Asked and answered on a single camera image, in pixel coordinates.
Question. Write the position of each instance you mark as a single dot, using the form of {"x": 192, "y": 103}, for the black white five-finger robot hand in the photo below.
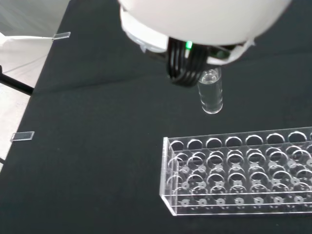
{"x": 195, "y": 19}

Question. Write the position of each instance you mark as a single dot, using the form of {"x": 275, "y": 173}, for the clear acrylic test tube rack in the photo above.
{"x": 234, "y": 175}

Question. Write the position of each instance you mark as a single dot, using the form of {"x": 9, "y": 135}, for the clear cloth clip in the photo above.
{"x": 61, "y": 35}
{"x": 23, "y": 136}

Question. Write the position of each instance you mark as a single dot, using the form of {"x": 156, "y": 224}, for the black bench cloth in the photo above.
{"x": 97, "y": 158}

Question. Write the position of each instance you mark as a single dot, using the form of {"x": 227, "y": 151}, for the black tripod leg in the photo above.
{"x": 14, "y": 83}

